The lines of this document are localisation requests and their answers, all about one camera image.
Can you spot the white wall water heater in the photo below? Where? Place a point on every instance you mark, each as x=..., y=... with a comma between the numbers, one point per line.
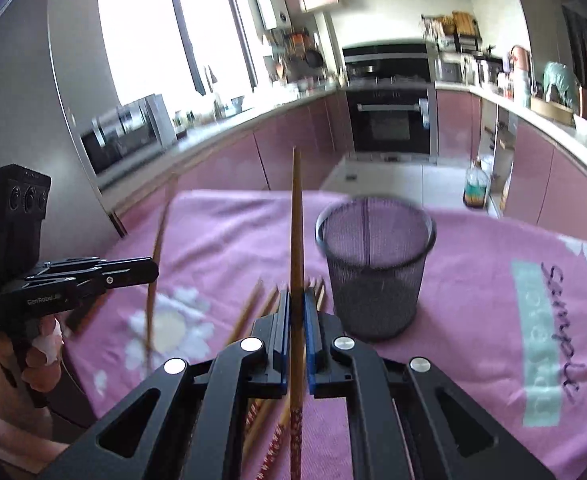
x=274, y=14

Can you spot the counter rack with items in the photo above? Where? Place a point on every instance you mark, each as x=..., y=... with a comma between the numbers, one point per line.
x=455, y=32

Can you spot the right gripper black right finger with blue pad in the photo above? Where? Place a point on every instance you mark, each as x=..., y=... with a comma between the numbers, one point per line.
x=324, y=374

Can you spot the wooden tray on counter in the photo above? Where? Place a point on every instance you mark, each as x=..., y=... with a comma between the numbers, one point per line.
x=552, y=111

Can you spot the wooden chopstick on cloth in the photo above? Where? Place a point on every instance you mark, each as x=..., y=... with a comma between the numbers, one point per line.
x=270, y=302
x=245, y=312

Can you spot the silver microwave oven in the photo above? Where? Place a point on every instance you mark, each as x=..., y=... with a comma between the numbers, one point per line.
x=127, y=137

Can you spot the oil bottle on floor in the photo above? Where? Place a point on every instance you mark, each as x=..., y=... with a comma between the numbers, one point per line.
x=477, y=185

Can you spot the wooden chopstick red patterned end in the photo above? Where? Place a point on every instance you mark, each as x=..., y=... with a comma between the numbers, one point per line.
x=274, y=448
x=259, y=413

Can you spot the pink sleeved left forearm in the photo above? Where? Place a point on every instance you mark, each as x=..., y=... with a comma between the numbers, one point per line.
x=24, y=452

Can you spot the black built-in oven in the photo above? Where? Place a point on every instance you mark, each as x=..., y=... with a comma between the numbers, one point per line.
x=401, y=119

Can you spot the black range hood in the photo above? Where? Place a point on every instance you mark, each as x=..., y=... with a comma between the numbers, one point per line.
x=407, y=60

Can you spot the left hand with bandaged finger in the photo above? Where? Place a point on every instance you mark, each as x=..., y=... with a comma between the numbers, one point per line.
x=42, y=370

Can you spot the black mesh utensil cup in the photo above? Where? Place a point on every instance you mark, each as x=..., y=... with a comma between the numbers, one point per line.
x=376, y=249

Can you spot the pink floral tablecloth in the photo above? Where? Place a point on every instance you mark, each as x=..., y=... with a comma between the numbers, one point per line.
x=502, y=311

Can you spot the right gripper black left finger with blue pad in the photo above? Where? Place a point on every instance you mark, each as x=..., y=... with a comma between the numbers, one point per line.
x=269, y=372

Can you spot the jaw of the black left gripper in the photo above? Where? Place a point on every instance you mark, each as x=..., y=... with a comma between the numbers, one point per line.
x=128, y=272

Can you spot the teal cloth on counter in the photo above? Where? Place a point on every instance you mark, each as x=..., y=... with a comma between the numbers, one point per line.
x=560, y=85

